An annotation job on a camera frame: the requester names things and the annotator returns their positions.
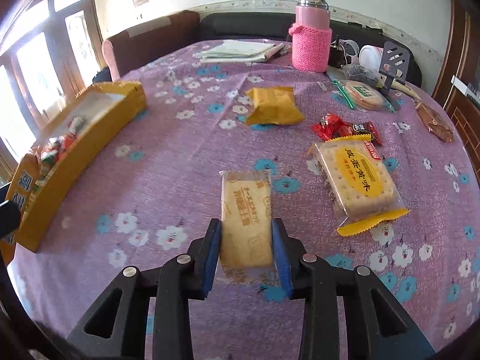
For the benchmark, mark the wooden glass door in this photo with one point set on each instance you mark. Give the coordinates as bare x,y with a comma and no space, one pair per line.
45,63

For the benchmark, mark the yellow cardboard box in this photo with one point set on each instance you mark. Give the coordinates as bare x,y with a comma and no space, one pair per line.
93,135

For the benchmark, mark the stack of papers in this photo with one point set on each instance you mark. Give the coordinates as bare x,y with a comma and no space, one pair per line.
232,50

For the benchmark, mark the wooden door frame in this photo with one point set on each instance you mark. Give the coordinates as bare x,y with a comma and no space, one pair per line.
459,45

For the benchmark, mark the black slotted spatula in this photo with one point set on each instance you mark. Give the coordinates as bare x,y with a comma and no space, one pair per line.
392,60

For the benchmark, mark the pink thermos with knitted sleeve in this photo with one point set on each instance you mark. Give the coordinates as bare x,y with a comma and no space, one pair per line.
311,45

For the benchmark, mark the dark red candy packet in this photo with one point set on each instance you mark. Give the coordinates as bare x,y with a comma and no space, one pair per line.
362,130

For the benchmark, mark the white grey snack packet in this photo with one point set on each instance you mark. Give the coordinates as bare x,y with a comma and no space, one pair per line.
77,123

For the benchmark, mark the wooden cabinet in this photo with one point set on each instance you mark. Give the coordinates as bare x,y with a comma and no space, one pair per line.
465,120

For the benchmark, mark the pale cheese biscuit packet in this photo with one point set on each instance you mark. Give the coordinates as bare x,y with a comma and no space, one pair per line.
245,225

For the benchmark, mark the clear plastic cup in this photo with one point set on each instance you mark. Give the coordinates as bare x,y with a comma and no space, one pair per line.
350,50

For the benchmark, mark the large green pea packet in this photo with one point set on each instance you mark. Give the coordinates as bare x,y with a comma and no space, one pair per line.
45,158

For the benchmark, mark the reddish brown armchair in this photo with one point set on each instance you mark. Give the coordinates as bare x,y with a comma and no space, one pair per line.
150,45

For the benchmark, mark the black sofa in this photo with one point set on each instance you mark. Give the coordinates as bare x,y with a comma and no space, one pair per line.
243,26

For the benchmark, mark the round cracker packet green ends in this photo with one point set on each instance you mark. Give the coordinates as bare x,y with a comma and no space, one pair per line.
362,95

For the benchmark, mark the purple floral tablecloth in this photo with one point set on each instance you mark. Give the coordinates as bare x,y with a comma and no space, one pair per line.
168,180

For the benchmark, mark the white bowl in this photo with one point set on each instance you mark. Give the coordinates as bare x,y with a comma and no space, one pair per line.
369,56

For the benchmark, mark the golden yellow snack packet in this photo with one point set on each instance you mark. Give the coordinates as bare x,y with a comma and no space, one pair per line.
273,107

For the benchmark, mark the brown snack packet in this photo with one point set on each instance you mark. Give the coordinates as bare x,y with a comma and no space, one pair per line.
435,123

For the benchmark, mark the bright red candy packet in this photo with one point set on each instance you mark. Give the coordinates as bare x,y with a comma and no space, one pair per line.
330,127

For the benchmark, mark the red snack packet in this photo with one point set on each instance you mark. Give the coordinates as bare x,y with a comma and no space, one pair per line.
63,143

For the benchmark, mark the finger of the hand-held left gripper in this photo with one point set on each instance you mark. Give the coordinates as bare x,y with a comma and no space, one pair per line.
9,215

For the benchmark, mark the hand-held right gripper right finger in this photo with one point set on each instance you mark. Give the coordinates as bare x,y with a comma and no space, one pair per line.
281,258

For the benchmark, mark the yellow oval-label cracker packet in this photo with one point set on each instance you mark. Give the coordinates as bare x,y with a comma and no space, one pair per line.
360,183

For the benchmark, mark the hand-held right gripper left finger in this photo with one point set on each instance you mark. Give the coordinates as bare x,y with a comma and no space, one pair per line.
212,258

